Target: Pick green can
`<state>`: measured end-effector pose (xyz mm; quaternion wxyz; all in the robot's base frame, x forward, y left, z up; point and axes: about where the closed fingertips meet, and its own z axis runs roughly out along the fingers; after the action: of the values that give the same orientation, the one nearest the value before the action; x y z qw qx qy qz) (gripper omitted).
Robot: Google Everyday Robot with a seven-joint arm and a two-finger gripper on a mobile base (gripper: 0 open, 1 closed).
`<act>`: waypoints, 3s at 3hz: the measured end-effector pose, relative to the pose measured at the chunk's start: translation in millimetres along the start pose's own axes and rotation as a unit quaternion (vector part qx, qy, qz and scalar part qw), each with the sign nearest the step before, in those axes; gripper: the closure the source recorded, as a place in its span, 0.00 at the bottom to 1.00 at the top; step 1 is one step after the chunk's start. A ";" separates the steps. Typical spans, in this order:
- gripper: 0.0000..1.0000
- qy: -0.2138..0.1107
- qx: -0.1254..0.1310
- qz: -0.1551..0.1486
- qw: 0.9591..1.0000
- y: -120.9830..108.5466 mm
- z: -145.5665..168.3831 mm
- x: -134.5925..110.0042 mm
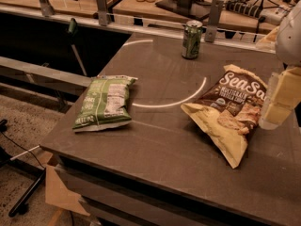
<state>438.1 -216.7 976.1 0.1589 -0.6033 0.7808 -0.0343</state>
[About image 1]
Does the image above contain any black monitor stand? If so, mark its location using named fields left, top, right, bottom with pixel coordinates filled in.
left=155, top=0, right=211, bottom=21

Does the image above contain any black chair base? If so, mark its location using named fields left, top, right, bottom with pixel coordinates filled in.
left=0, top=120, right=45, bottom=222

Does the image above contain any metal rail beam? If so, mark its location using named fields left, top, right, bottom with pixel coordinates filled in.
left=0, top=56, right=92, bottom=96

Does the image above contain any metal bracket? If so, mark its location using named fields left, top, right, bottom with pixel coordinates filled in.
left=39, top=0, right=55, bottom=17
left=96, top=0, right=109, bottom=26
left=204, top=0, right=224, bottom=42

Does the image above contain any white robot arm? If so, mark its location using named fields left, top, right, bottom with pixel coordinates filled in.
left=259, top=1, right=301, bottom=130

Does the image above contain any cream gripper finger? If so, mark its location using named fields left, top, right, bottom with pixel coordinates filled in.
left=259, top=73, right=301, bottom=130

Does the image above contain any brown sea salt chip bag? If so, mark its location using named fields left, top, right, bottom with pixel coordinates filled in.
left=181, top=64, right=267, bottom=169

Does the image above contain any green chip bag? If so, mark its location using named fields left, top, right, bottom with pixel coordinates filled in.
left=72, top=75, right=136, bottom=133

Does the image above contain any cardboard piece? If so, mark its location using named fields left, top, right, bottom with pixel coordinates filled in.
left=45, top=156, right=89, bottom=216

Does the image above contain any green soda can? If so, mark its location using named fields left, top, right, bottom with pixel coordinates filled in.
left=182, top=20, right=202, bottom=59

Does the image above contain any green handled tool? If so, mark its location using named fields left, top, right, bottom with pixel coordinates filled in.
left=67, top=17, right=88, bottom=77

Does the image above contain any power strip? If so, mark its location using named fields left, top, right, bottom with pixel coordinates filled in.
left=226, top=0, right=290, bottom=25

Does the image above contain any middle metal bracket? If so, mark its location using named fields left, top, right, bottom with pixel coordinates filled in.
left=96, top=0, right=109, bottom=26

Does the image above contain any left metal bracket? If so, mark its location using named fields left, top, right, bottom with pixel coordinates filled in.
left=39, top=0, right=55, bottom=17

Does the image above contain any right metal bracket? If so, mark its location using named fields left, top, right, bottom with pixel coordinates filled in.
left=204, top=0, right=224, bottom=42

